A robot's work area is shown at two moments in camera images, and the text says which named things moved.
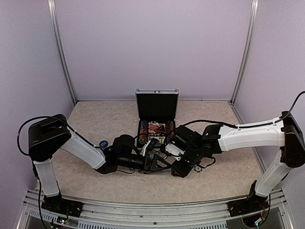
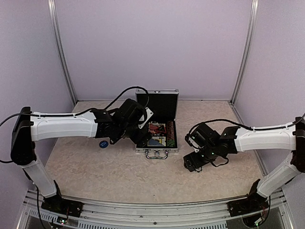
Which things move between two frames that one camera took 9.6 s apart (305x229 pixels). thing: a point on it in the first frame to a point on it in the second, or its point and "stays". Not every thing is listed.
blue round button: x=103 y=143 stays
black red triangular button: x=161 y=129 stays
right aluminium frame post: x=243 y=57 stays
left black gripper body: x=127 y=162 to x=128 y=131
